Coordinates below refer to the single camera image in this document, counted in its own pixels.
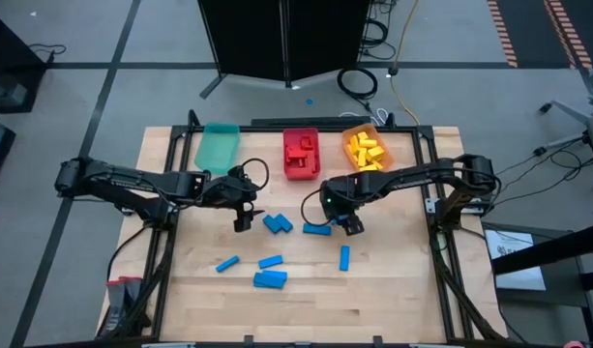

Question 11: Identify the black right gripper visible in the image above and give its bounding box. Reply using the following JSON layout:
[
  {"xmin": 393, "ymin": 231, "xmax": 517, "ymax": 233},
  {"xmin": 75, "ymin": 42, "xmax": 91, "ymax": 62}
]
[{"xmin": 318, "ymin": 174, "xmax": 371, "ymax": 238}]

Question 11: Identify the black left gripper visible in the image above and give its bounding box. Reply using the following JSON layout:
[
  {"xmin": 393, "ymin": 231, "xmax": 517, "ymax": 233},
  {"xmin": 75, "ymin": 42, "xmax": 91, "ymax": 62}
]
[{"xmin": 200, "ymin": 165, "xmax": 266, "ymax": 234}]

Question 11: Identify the thick blue wooden block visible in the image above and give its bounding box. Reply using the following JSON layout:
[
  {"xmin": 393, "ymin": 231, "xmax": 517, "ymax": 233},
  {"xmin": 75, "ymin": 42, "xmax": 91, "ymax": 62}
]
[
  {"xmin": 274, "ymin": 213, "xmax": 294, "ymax": 234},
  {"xmin": 262, "ymin": 214, "xmax": 283, "ymax": 235}
]

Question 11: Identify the teal plastic bin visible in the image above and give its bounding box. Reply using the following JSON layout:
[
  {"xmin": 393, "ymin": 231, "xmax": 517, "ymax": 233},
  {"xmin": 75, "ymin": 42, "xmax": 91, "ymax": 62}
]
[{"xmin": 193, "ymin": 122, "xmax": 242, "ymax": 177}]

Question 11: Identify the orange plastic bin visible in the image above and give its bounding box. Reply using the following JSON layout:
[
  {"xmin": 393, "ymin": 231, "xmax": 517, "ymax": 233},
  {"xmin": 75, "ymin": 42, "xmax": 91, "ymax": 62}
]
[{"xmin": 341, "ymin": 123, "xmax": 396, "ymax": 173}]

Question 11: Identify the red plastic bin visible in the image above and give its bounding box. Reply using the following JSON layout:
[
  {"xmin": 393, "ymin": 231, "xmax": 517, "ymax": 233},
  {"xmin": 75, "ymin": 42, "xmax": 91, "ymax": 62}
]
[{"xmin": 282, "ymin": 127, "xmax": 322, "ymax": 183}]

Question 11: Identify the white paper sheet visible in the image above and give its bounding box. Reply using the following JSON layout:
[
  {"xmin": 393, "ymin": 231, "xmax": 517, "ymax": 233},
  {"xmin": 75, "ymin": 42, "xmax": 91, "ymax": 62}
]
[{"xmin": 484, "ymin": 228, "xmax": 549, "ymax": 293}]

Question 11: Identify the black fabric partition panel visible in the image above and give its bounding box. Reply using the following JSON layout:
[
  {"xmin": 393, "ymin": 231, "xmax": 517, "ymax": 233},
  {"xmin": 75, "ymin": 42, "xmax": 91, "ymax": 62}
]
[
  {"xmin": 197, "ymin": 0, "xmax": 285, "ymax": 101},
  {"xmin": 284, "ymin": 0, "xmax": 372, "ymax": 89}
]

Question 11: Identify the black beam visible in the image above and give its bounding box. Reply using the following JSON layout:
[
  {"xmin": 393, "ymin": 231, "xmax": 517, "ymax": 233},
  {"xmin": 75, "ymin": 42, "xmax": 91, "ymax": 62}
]
[{"xmin": 490, "ymin": 221, "xmax": 593, "ymax": 277}]

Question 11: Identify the black cabinet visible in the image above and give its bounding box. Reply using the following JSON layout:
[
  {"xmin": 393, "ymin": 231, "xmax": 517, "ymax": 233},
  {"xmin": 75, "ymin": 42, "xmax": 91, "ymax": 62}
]
[{"xmin": 0, "ymin": 9, "xmax": 48, "ymax": 115}]

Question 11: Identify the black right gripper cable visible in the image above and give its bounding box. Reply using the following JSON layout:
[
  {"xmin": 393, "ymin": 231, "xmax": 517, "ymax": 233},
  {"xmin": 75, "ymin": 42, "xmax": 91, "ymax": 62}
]
[{"xmin": 299, "ymin": 187, "xmax": 337, "ymax": 229}]

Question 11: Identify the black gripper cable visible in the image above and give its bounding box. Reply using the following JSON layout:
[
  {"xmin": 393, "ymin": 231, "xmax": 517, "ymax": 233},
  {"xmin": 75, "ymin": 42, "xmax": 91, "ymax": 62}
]
[
  {"xmin": 299, "ymin": 187, "xmax": 337, "ymax": 229},
  {"xmin": 237, "ymin": 157, "xmax": 272, "ymax": 195}
]

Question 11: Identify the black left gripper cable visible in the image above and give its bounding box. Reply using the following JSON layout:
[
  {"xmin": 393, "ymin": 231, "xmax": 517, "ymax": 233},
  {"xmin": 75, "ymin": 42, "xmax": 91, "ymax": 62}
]
[{"xmin": 237, "ymin": 157, "xmax": 272, "ymax": 195}]

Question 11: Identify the black aluminium table frame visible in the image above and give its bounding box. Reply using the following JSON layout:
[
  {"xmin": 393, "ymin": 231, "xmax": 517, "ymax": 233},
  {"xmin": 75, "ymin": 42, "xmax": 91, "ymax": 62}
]
[{"xmin": 96, "ymin": 109, "xmax": 508, "ymax": 342}]

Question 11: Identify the white cable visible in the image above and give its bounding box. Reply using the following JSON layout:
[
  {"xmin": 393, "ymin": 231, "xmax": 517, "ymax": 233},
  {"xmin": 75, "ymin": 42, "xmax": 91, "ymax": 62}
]
[{"xmin": 339, "ymin": 107, "xmax": 390, "ymax": 127}]

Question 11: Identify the coiled black floor cable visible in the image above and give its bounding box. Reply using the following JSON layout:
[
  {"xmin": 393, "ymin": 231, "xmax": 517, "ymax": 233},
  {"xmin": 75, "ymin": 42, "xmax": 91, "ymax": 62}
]
[{"xmin": 336, "ymin": 67, "xmax": 379, "ymax": 101}]

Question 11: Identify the yellow cable with black plug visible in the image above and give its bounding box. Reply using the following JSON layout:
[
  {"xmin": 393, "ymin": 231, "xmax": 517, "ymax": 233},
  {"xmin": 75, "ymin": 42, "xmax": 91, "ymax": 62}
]
[{"xmin": 388, "ymin": 0, "xmax": 422, "ymax": 127}]

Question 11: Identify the grey and red bracket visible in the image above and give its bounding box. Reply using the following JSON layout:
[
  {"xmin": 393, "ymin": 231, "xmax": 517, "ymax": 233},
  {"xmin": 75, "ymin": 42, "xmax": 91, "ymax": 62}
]
[{"xmin": 104, "ymin": 275, "xmax": 143, "ymax": 335}]

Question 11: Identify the black cable coil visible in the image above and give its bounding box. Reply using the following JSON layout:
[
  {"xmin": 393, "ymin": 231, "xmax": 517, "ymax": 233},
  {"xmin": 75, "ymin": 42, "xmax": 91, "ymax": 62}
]
[{"xmin": 360, "ymin": 17, "xmax": 397, "ymax": 62}]

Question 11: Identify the black floor cable bundle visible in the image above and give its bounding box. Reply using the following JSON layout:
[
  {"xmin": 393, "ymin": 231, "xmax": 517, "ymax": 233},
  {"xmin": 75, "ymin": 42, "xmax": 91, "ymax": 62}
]
[{"xmin": 493, "ymin": 138, "xmax": 593, "ymax": 210}]

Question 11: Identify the thin black floor cable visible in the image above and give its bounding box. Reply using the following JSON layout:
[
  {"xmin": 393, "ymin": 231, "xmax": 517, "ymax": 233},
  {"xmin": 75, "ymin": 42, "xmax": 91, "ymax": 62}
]
[{"xmin": 28, "ymin": 43, "xmax": 68, "ymax": 65}]

